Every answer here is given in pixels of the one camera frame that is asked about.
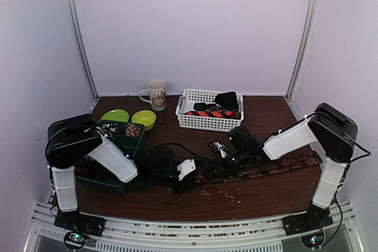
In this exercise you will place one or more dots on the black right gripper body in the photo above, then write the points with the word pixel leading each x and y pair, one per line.
pixel 240 162

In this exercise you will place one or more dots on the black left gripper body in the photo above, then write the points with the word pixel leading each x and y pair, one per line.
pixel 159 174

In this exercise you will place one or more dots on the dark red patterned tie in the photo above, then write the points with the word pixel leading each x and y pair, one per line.
pixel 287 163

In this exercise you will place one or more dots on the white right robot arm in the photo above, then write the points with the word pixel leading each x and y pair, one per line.
pixel 326 126

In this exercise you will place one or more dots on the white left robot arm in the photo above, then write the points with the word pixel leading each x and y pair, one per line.
pixel 112 144

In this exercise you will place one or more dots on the green compartment tray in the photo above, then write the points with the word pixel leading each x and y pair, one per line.
pixel 91 174

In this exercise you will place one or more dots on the rolled tie in tray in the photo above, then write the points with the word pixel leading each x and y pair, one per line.
pixel 133 131

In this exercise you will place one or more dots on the lime green bowl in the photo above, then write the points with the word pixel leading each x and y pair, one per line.
pixel 146 118

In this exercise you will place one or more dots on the orange navy striped tie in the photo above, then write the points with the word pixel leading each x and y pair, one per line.
pixel 215 114

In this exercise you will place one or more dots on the white patterned rolled tie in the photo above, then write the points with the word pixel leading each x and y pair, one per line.
pixel 109 130

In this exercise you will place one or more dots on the lime green plate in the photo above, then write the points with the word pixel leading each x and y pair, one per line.
pixel 117 115

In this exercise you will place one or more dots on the white perforated plastic basket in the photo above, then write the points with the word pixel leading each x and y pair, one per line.
pixel 189 118

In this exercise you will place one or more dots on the cream patterned mug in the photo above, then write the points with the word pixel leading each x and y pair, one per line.
pixel 155 94

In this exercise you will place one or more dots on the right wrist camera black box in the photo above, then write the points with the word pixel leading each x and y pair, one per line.
pixel 241 139

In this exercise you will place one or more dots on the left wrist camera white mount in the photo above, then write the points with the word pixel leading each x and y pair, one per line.
pixel 185 167

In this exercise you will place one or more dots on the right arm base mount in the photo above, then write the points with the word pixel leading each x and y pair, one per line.
pixel 309 226

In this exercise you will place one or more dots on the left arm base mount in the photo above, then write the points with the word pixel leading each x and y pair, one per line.
pixel 81 231

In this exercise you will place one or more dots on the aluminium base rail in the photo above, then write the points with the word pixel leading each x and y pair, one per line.
pixel 256 234

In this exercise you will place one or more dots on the right aluminium frame post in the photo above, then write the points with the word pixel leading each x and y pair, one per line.
pixel 302 53

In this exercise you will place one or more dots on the aluminium frame post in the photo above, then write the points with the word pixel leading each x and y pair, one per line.
pixel 81 48
pixel 302 53

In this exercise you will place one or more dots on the left aluminium frame post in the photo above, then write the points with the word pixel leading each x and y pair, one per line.
pixel 81 48

